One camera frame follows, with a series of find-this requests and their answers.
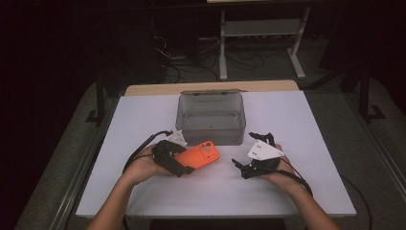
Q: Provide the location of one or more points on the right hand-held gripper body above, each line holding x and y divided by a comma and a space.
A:
263, 151

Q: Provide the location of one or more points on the orange phone case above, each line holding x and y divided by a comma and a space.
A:
199, 156

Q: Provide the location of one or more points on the person's right hand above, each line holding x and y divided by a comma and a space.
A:
284, 174

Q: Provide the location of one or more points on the black metal stand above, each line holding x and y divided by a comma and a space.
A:
367, 96
99, 102

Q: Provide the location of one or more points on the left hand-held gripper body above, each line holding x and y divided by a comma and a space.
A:
166, 156

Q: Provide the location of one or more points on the person's left hand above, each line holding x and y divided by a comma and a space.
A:
142, 167

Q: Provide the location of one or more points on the light wooden board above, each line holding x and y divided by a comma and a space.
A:
153, 88

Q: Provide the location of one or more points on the white metal desk frame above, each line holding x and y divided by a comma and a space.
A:
261, 28

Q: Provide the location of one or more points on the grey translucent plastic box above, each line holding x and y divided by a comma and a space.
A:
210, 121

